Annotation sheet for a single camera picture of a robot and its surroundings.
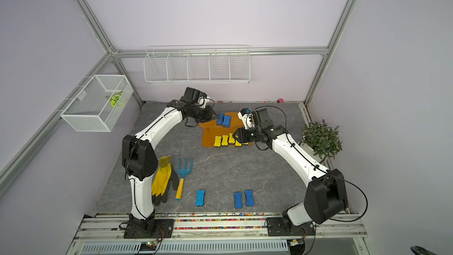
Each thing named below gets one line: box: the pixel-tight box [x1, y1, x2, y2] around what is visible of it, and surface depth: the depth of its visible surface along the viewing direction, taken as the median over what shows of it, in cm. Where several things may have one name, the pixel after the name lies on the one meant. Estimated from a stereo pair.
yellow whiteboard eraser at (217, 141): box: [213, 135, 222, 147], surface depth 101 cm
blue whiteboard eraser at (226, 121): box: [222, 115, 232, 128], surface depth 93 cm
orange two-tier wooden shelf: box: [199, 112, 247, 147], surface depth 94 cm
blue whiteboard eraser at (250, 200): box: [244, 189, 256, 207], surface depth 82 cm
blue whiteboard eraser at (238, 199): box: [233, 191, 244, 209], surface depth 82 cm
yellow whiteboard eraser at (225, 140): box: [221, 134, 229, 146], surface depth 101 cm
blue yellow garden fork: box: [175, 157, 194, 201], surface depth 91 cm
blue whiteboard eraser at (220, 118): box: [217, 113, 225, 126], surface depth 93 cm
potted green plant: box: [298, 119, 343, 165], surface depth 80 cm
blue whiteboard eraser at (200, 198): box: [195, 189, 206, 207], surface depth 82 cm
